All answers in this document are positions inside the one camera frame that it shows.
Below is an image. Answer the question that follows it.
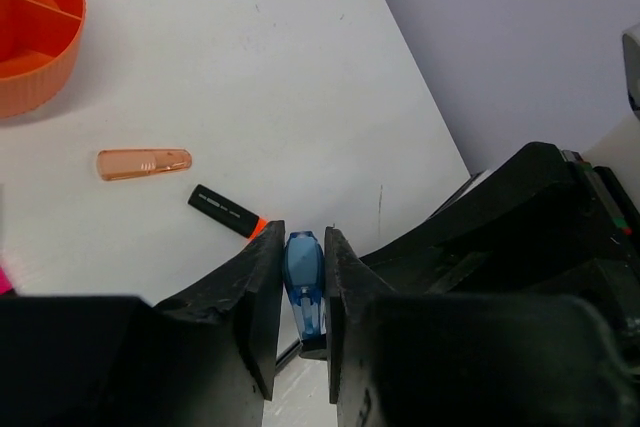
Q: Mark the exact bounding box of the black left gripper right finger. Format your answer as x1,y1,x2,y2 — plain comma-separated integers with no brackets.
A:
324,228,635,426

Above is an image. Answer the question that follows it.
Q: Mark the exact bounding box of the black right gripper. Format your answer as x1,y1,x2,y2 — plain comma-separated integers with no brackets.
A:
361,142,639,337

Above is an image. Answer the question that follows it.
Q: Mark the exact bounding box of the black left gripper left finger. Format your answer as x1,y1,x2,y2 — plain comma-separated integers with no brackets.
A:
1,221,285,426

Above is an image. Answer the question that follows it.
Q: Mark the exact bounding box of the black orange highlighter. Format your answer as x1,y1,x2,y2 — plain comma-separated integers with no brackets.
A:
187,184,268,240

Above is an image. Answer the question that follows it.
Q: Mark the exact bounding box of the black pink highlighter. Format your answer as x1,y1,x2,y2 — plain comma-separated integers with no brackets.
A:
0,265,14,296

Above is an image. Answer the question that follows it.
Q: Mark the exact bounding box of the orange round desk organizer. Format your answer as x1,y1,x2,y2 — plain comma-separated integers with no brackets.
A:
1,0,87,118

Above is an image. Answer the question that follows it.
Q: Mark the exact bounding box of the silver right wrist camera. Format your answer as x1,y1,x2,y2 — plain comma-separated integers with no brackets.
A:
622,23,640,117

